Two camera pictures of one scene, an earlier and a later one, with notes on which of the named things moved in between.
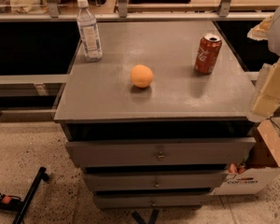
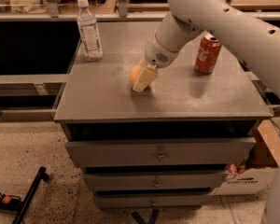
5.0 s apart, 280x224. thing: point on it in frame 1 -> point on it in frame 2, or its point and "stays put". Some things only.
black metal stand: x=15 y=203 stays put
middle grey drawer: x=153 y=181 stays put
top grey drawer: x=161 y=153 stays put
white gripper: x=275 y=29 -> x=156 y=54
